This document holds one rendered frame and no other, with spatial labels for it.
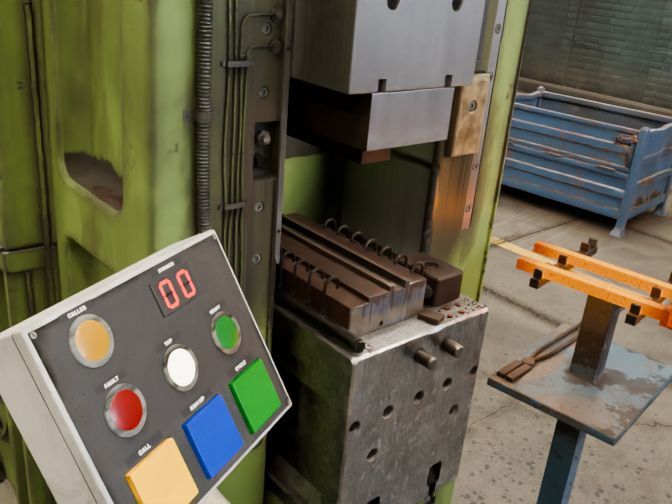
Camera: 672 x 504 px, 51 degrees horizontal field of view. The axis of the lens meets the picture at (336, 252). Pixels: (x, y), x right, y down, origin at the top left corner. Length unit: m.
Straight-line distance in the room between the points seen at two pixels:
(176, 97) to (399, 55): 0.36
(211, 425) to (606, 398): 1.03
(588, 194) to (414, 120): 3.88
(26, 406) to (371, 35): 0.71
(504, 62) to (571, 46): 8.30
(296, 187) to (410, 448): 0.67
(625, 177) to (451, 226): 3.35
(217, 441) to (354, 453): 0.52
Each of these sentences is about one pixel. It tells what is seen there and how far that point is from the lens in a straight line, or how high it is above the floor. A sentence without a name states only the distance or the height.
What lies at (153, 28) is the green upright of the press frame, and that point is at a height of 1.45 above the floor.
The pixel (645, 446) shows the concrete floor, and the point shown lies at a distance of 2.91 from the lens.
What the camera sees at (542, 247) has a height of 0.98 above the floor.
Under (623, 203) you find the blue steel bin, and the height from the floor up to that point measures 0.22.
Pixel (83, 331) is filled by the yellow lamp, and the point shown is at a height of 1.18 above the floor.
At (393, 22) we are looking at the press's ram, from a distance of 1.16.
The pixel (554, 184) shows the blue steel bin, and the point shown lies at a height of 0.21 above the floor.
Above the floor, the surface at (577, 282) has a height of 0.97.
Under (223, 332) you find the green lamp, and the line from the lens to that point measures 0.95.
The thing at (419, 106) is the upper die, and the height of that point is 1.34.
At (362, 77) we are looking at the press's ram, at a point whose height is 1.39.
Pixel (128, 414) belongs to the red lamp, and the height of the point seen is 1.09.
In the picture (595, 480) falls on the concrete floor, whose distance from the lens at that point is 2.66.
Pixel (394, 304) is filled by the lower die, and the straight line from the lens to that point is 1.36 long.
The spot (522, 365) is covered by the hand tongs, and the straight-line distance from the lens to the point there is 1.72.
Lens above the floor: 1.57
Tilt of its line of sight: 23 degrees down
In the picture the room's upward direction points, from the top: 5 degrees clockwise
